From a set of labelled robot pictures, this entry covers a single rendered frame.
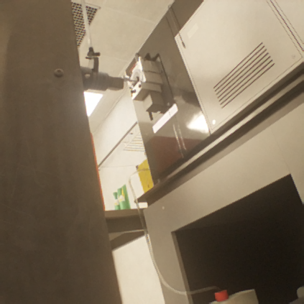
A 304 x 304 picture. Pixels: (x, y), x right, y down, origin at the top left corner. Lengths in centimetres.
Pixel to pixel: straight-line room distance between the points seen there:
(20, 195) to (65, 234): 4
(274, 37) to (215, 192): 48
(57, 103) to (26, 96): 3
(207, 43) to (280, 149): 52
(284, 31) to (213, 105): 33
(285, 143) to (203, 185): 31
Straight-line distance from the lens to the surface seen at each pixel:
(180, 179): 106
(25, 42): 30
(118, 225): 128
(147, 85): 126
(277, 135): 78
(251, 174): 82
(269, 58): 92
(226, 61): 103
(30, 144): 23
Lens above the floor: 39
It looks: 23 degrees up
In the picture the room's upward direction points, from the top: 14 degrees counter-clockwise
